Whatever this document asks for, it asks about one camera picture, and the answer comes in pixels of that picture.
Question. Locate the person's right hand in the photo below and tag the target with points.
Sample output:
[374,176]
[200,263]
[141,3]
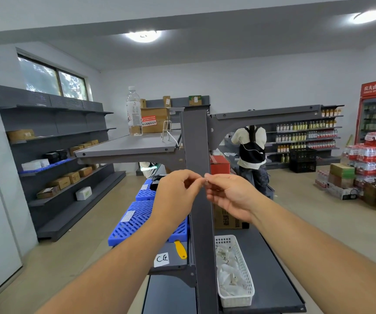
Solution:
[237,196]

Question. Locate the person's left hand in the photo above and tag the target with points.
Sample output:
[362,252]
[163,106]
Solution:
[171,199]

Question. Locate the person's left thumb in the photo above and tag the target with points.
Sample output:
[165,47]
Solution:
[194,187]

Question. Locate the person's right thumb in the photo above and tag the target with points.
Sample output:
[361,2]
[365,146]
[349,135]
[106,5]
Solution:
[219,177]

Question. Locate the person's right forearm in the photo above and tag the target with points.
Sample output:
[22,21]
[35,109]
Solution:
[315,255]

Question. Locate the person's left forearm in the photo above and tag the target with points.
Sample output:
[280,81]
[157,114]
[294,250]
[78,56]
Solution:
[116,268]

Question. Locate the black device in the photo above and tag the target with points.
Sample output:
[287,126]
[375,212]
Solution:
[156,183]

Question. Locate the grey metal gondola shelf unit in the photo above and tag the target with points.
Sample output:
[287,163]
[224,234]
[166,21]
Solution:
[196,143]

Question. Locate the black backpack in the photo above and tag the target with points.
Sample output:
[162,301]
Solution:
[252,150]

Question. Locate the printed cardboard box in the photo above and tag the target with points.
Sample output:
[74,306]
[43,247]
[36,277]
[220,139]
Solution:
[227,222]

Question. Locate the white green plastic bag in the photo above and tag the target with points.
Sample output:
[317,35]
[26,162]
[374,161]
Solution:
[148,169]

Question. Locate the small blue plastic grid pallet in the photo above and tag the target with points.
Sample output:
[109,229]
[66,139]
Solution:
[143,192]

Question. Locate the yellow utility knife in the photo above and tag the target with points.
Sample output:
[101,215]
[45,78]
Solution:
[180,250]

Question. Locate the large blue plastic grid pallet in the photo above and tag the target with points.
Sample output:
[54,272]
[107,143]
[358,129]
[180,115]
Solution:
[135,225]

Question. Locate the cardboard box with red label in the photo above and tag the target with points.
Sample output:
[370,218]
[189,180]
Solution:
[154,120]

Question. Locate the white paper label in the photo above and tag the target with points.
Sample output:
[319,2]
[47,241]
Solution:
[161,259]

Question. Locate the small cardboard box green label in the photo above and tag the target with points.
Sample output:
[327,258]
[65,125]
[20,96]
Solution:
[195,100]

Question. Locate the black plastic crates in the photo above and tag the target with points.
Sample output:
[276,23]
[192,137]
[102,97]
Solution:
[302,160]

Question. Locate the grey shelf unit with bottles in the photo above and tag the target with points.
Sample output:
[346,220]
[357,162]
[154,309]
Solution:
[305,140]

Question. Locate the pile of white packets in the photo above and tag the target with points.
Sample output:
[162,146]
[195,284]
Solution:
[230,274]

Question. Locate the white plastic basket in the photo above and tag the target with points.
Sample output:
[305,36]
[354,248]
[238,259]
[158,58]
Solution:
[245,268]

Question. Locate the clear plastic water bottle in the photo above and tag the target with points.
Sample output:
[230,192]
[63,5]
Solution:
[134,111]

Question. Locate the rows of small bottles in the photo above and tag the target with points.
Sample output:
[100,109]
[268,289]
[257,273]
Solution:
[309,135]

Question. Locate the white foam box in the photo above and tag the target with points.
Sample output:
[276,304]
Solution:
[83,193]

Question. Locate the row of cardboard boxes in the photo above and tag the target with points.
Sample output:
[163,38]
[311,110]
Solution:
[83,146]

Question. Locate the white printed carton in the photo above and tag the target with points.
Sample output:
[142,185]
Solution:
[340,191]

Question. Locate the black boxes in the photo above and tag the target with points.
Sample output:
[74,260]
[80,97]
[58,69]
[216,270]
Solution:
[55,156]

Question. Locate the stack of bottled water packs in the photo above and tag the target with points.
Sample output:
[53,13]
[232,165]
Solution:
[373,156]

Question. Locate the round ceiling lamp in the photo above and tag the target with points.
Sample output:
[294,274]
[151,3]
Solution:
[143,36]

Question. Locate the white flat box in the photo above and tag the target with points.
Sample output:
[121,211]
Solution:
[34,165]

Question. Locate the red drinks refrigerator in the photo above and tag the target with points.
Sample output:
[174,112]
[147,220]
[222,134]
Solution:
[373,111]

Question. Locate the window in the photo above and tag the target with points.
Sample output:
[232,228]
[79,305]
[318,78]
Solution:
[52,78]

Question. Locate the flat cardboard box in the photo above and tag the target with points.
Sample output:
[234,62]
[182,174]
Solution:
[20,135]

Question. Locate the grey wall shelving unit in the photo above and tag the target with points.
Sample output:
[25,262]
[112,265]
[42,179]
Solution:
[63,166]

